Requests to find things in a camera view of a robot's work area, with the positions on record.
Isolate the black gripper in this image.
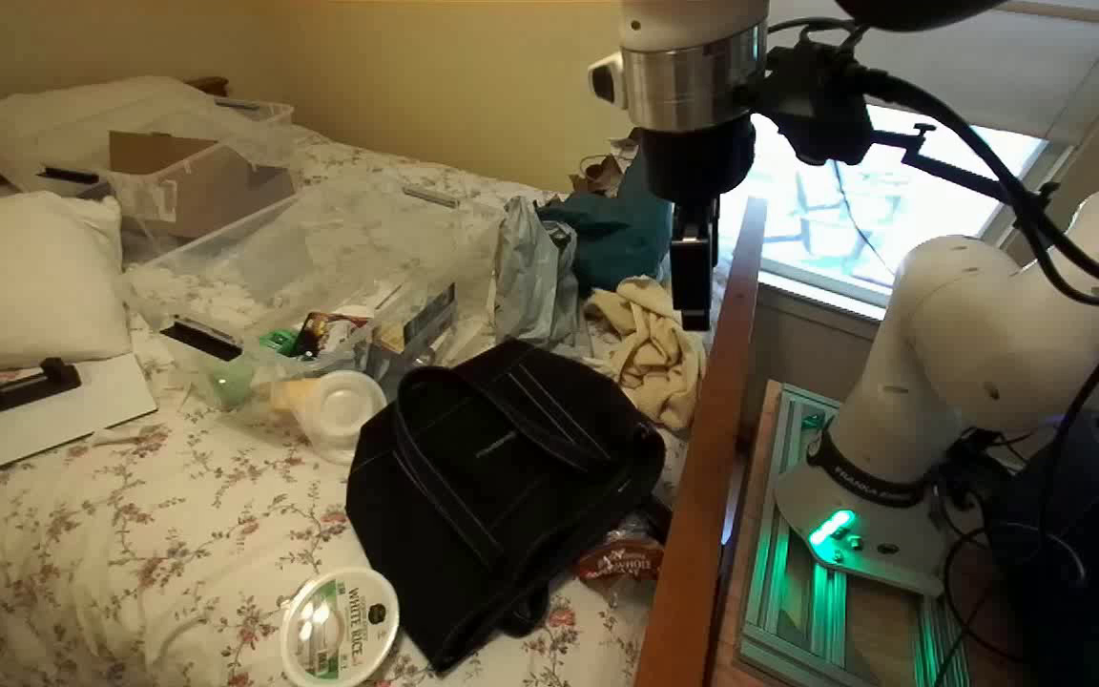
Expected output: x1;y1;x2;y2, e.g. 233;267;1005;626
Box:
641;119;754;330

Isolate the white rice bowl with label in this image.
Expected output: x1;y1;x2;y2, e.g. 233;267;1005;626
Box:
277;563;404;687

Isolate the plain white bowl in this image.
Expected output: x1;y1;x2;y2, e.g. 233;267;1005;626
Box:
301;367;390;449

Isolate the clear plastic storage box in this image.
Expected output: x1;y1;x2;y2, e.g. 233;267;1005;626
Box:
122;166;542;414

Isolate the clear box with cardboard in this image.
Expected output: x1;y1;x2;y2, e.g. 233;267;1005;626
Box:
103;95;301;260

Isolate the beige crumpled cloth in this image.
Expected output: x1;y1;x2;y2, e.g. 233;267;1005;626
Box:
579;276;710;437

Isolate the teal cloth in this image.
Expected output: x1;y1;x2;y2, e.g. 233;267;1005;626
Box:
538;154;680;296

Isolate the translucent plastic bag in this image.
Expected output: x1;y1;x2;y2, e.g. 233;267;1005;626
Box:
488;194;585;349

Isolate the window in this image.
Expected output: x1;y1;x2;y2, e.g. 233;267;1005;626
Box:
752;95;1053;311

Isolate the wooden bed footboard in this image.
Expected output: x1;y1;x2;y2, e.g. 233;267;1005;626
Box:
635;194;771;687

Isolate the black fabric bag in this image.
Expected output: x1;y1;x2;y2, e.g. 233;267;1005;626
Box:
346;335;672;680

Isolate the red snack packet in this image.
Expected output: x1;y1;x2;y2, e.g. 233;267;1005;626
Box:
567;529;666;592

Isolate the slatted mounting platform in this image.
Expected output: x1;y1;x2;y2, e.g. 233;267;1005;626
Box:
738;376;978;687

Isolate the dark blue bin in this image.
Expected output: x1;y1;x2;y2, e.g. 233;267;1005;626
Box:
1001;411;1099;687

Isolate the floral bedspread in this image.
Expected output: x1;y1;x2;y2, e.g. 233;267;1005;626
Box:
0;119;710;687

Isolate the white pillow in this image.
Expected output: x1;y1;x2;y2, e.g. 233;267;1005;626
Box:
0;185;139;376

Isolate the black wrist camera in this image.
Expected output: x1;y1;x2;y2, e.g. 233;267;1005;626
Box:
761;38;881;166

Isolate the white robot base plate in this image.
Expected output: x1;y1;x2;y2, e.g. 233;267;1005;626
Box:
771;454;962;601

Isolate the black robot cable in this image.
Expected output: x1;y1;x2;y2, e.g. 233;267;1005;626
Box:
851;66;1099;309

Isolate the white lid with black handle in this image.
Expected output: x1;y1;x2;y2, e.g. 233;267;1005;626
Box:
0;349;160;497

